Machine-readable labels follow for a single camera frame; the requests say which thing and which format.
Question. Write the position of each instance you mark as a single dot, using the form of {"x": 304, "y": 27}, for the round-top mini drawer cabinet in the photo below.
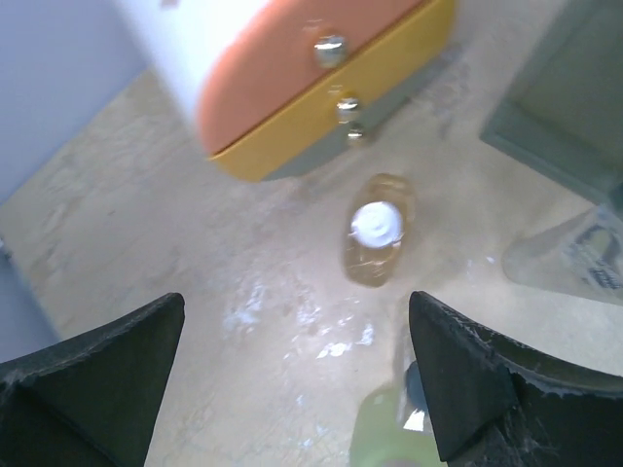
{"x": 275, "y": 89}

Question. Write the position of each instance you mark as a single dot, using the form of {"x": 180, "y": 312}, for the green bottle white flip cap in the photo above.
{"x": 390, "y": 431}

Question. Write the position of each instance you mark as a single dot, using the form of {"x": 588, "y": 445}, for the green canvas bag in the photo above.
{"x": 562, "y": 113}

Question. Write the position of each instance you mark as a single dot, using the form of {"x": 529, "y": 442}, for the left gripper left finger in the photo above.
{"x": 92, "y": 400}

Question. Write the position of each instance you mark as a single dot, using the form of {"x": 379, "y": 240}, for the clear square bottle black label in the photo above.
{"x": 411, "y": 370}

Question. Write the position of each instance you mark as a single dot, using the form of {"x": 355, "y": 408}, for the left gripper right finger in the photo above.
{"x": 494, "y": 401}

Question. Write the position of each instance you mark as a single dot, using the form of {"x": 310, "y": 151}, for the amber bottle white cap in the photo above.
{"x": 377, "y": 227}

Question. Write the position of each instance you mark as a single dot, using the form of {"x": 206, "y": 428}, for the clear conical tube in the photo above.
{"x": 581, "y": 257}

